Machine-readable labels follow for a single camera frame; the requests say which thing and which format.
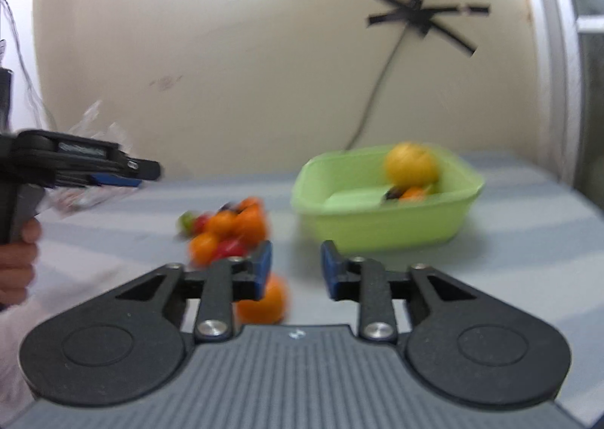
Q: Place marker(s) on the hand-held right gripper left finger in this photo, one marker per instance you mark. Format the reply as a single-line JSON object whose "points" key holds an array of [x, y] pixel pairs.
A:
{"points": [[262, 268]]}

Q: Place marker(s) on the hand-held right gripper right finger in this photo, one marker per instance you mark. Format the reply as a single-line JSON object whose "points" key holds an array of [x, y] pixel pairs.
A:
{"points": [[331, 268]]}

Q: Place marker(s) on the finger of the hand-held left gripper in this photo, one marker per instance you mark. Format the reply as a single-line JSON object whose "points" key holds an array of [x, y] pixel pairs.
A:
{"points": [[80, 162]]}

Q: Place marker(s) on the orange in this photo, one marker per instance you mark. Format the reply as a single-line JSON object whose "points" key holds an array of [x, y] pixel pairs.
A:
{"points": [[265, 301], [251, 225], [413, 194], [221, 223], [251, 202], [204, 249]]}

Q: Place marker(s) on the red tomato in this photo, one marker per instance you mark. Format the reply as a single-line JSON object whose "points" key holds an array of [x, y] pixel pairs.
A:
{"points": [[231, 248], [201, 224]]}

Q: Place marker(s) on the light green plastic basin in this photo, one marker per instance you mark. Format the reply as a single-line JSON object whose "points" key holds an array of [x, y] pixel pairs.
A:
{"points": [[377, 226]]}

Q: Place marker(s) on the dark plum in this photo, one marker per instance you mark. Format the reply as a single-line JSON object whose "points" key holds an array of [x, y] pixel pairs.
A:
{"points": [[390, 194]]}

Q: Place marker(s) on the large yellow citrus fruit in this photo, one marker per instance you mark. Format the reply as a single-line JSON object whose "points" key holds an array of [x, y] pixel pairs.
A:
{"points": [[410, 165]]}

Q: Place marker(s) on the person's left hand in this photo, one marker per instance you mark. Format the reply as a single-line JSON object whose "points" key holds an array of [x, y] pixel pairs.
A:
{"points": [[16, 271]]}

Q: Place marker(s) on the clear plastic bag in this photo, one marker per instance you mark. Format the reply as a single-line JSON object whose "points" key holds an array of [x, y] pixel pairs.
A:
{"points": [[101, 127]]}

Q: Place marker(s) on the striped bed sheet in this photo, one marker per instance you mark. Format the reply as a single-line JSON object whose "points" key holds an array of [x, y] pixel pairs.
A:
{"points": [[509, 231]]}

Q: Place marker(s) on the black tape cross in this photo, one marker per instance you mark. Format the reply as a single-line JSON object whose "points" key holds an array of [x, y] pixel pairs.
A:
{"points": [[420, 14]]}

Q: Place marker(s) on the white window frame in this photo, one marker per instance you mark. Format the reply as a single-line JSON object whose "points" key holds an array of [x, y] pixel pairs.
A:
{"points": [[549, 56]]}

